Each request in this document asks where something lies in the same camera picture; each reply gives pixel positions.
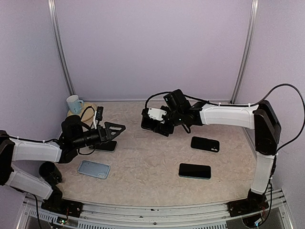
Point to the left aluminium frame post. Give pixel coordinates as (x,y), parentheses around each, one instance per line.
(57,35)

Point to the light blue phone case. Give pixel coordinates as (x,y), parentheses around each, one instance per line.
(94,169)

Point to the right aluminium frame post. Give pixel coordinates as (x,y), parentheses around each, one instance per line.
(246,51)

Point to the black phone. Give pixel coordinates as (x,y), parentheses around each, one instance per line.
(106,147)
(194,171)

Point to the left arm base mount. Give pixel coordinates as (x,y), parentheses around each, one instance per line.
(55,203)

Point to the aluminium frame post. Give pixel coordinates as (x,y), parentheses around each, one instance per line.
(57,35)
(246,51)

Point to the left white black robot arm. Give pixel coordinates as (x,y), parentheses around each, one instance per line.
(75,135)

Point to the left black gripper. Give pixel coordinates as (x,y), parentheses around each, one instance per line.
(105,133)

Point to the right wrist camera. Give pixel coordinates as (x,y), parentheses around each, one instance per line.
(154,114)

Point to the black cylinder cup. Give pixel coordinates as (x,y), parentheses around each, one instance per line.
(50,173)

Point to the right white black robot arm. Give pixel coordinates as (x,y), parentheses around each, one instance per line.
(260,117)

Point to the beige round plate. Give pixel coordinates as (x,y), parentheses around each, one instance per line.
(85,115)

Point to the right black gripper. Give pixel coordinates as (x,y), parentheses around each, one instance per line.
(164,130)

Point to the front aluminium rail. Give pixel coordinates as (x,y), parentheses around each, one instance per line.
(201,216)

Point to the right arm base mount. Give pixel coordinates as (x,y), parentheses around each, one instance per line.
(253,203)

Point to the light blue mug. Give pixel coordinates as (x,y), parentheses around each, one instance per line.
(75,104)

